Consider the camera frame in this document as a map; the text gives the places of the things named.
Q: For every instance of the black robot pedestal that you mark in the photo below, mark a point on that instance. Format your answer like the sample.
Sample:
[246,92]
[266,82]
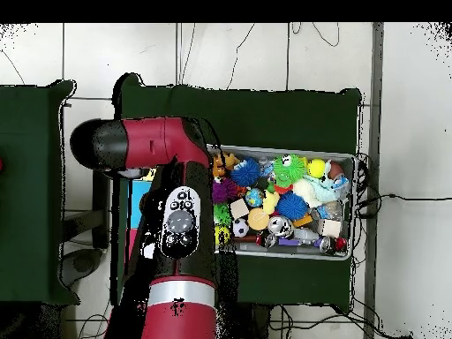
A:
[261,328]

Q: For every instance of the green spiky puffer toy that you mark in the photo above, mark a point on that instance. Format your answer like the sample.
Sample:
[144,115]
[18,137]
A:
[287,169]

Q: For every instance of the wooden box with three holes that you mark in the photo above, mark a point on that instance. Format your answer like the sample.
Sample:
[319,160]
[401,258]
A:
[139,197]

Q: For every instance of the blue puffer ball with eyes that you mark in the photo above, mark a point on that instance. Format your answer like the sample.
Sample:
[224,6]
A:
[246,172]

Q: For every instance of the small soccer ball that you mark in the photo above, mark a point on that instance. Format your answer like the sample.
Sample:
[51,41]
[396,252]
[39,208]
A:
[241,227]

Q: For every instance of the plain blue puffer ball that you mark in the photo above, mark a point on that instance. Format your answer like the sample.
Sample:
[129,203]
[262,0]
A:
[292,205]

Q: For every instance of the purple spiky monster toy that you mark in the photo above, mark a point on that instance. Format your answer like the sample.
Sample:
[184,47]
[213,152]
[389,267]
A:
[222,190]

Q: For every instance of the mint green cloth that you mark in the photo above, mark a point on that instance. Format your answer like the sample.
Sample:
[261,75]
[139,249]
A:
[325,189]

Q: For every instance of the globe print ball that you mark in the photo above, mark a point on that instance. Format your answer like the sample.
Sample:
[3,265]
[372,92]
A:
[254,197]

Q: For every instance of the yellow smiley ball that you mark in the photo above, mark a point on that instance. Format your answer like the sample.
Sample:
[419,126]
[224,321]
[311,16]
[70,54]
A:
[222,235]

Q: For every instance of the black stand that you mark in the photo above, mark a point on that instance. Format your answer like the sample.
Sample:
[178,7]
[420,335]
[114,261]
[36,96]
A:
[100,219]

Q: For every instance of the yellow tennis ball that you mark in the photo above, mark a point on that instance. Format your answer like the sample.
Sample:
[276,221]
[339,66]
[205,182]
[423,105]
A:
[316,167]

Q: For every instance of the grey floor strip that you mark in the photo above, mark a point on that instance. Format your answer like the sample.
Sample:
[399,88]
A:
[377,106]

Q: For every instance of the cream fluffy cloth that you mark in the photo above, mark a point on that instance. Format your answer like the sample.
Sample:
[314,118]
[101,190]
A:
[304,190]

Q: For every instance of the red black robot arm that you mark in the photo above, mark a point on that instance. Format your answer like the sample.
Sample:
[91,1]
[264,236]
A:
[148,141]

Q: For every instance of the metal mesh bin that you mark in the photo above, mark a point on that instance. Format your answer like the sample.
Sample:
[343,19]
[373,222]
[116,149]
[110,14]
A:
[300,252]

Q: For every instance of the grey rounded stand base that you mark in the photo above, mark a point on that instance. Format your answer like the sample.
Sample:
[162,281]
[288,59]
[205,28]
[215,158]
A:
[83,263]

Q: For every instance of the dark green tablecloth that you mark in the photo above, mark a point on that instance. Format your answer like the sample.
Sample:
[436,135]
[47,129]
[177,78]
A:
[282,120]
[28,212]

